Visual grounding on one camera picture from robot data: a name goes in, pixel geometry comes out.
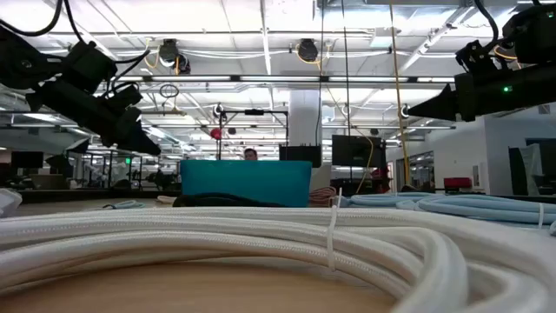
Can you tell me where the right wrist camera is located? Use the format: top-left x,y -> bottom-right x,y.
454,39 -> 500,76

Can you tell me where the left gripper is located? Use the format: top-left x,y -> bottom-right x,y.
25,80 -> 162,157

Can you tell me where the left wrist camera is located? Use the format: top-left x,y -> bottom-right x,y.
110,84 -> 143,110

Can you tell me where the black camera rig frame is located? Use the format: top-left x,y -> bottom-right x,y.
219,109 -> 289,161

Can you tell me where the black box on stand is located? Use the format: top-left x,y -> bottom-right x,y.
279,145 -> 322,169

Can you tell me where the white bulb lamp metal base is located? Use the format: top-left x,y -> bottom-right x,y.
0,188 -> 23,219

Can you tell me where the teal plastic bin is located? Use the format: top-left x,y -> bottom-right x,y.
180,159 -> 313,208

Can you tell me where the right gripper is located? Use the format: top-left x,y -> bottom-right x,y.
407,64 -> 556,123

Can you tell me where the yellow hanging cord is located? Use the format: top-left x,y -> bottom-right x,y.
389,0 -> 412,186

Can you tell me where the large black monitor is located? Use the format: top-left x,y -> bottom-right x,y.
332,134 -> 387,169

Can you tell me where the red box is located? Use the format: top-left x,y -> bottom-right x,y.
443,176 -> 473,190

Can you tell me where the pink USB cable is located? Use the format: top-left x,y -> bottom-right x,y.
308,186 -> 339,208

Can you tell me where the white braided cable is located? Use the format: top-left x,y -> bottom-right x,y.
0,206 -> 556,313

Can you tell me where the small black monitor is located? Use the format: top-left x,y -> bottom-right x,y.
10,150 -> 44,170

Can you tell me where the large light blue cable coil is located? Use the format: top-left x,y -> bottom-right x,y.
338,193 -> 556,236

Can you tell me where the black ceiling cable reel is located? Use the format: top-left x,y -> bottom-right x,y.
297,38 -> 320,63
158,38 -> 191,75

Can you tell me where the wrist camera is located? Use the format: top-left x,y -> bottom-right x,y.
110,84 -> 143,110
454,39 -> 500,76

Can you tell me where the small light blue cable bundle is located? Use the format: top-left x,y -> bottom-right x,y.
103,199 -> 148,210

